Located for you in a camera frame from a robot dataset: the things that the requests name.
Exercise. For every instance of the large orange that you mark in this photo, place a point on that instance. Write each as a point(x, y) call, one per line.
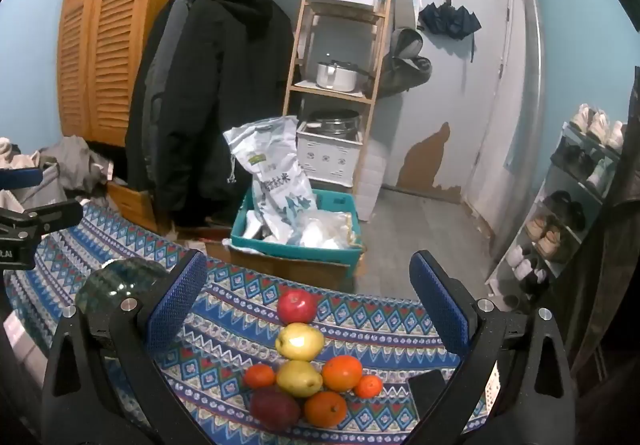
point(342, 373)

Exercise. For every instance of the rows of shoes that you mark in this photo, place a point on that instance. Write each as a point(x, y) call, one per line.
point(597, 125)

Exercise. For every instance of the black phone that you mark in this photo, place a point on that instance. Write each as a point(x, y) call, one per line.
point(425, 390)

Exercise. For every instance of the white door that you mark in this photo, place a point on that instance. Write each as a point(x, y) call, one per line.
point(465, 90)

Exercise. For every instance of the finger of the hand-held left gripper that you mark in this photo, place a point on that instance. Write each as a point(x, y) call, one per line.
point(50, 217)
point(22, 178)

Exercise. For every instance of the silver pipe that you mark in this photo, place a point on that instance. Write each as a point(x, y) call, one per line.
point(530, 75)

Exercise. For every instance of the black hooded jacket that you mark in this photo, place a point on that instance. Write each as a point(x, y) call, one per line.
point(230, 100)

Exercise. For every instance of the grey clothes pile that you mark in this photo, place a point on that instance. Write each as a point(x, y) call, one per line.
point(75, 160)

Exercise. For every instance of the white rice bag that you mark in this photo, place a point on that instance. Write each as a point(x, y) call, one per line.
point(277, 175)

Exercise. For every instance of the white fleece blanket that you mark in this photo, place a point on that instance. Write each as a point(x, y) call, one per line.
point(5, 150)

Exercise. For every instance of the grey jacket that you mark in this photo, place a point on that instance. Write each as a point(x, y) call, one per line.
point(162, 55)

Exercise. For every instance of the dark glass plate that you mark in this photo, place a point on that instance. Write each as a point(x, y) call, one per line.
point(120, 277)

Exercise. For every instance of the yellow pear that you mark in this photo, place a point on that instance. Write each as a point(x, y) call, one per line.
point(299, 378)

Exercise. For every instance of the brown cardboard box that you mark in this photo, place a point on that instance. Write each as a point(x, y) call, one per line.
point(280, 270)

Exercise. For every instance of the small tangerine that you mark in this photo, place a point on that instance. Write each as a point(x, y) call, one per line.
point(260, 376)
point(368, 386)

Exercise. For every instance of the teal plastic basket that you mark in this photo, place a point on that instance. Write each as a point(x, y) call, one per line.
point(320, 256)

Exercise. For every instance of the dark folded umbrella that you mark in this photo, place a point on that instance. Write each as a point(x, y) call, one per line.
point(447, 20)

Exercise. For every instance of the clear plastic bag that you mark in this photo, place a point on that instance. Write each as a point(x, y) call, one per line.
point(325, 230)

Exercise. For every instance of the grey tote bag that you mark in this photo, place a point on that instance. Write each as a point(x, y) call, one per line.
point(50, 195)

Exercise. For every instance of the grey hanging bag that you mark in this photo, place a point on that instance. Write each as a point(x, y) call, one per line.
point(402, 70)

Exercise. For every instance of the white patterned crate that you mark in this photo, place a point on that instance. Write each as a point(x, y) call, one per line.
point(325, 160)

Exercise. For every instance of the dark hanging garment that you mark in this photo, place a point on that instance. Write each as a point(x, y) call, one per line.
point(610, 235)

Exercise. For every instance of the white shoe rack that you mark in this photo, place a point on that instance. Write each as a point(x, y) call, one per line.
point(550, 175)

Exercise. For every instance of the steel pot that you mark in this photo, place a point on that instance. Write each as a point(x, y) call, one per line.
point(335, 125)

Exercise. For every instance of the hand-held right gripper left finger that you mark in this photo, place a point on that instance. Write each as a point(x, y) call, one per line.
point(177, 297)

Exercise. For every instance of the round yellow apple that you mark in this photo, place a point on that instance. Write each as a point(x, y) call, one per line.
point(299, 341)

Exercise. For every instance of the wooden shelf rack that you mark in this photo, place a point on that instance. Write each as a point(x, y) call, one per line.
point(300, 40)

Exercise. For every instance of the wooden drawer box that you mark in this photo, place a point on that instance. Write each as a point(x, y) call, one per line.
point(132, 205)

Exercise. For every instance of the black coat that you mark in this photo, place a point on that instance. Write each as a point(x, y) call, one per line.
point(142, 140)

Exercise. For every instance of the dark red apple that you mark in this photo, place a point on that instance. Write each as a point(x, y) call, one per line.
point(274, 408)

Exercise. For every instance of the blue patterned tablecloth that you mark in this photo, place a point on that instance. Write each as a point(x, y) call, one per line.
point(240, 315)

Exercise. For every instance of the wooden louvered wardrobe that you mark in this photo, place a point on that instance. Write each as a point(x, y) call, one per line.
point(115, 50)

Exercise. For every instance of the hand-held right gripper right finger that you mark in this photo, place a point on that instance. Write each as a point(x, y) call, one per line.
point(440, 300)

